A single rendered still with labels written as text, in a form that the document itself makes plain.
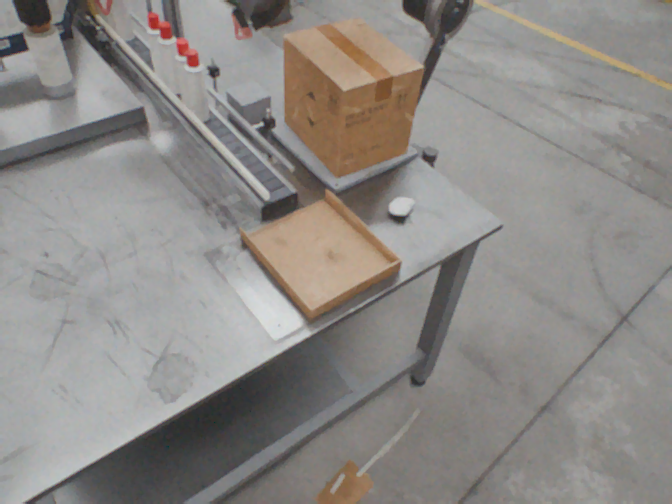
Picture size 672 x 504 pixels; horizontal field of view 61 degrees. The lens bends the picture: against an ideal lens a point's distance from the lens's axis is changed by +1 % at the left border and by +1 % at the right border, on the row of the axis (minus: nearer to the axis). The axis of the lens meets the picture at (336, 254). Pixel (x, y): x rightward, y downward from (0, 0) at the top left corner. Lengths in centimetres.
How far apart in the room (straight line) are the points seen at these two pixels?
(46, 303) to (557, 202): 237
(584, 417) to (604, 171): 151
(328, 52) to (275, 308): 67
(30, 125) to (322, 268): 92
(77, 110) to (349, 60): 79
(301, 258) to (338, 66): 48
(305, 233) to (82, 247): 53
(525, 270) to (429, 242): 124
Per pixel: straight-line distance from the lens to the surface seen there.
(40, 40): 180
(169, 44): 173
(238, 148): 158
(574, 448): 221
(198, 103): 165
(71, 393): 122
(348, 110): 141
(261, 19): 140
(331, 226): 142
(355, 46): 156
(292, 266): 132
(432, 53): 241
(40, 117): 181
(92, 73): 197
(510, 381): 225
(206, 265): 135
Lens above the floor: 184
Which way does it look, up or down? 48 degrees down
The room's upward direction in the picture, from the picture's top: 5 degrees clockwise
